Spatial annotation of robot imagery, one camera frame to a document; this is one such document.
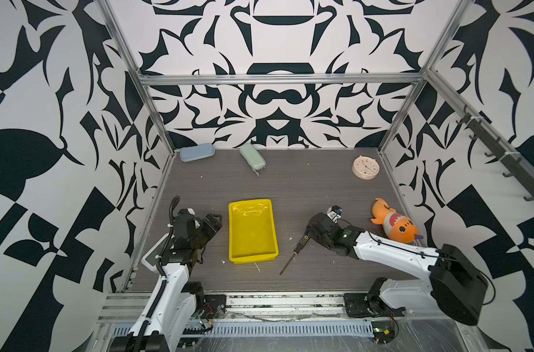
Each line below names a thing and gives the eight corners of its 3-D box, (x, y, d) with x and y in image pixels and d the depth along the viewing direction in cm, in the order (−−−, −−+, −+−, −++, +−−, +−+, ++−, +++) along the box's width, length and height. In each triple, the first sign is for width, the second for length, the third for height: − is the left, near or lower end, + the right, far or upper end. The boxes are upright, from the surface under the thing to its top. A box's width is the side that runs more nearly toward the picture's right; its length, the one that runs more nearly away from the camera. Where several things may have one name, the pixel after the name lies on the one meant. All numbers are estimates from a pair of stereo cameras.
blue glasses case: (181, 162, 116) (179, 158, 113) (181, 152, 121) (179, 147, 118) (215, 156, 119) (214, 151, 116) (214, 146, 124) (213, 142, 121)
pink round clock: (355, 179, 111) (357, 174, 108) (349, 160, 119) (351, 155, 116) (380, 180, 111) (383, 175, 108) (372, 161, 119) (375, 155, 116)
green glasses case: (257, 175, 111) (257, 172, 109) (236, 150, 122) (236, 146, 120) (271, 168, 114) (271, 164, 112) (249, 144, 125) (249, 140, 123)
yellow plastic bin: (230, 265, 85) (228, 259, 79) (230, 210, 100) (228, 201, 94) (278, 260, 86) (279, 254, 80) (271, 206, 101) (271, 197, 95)
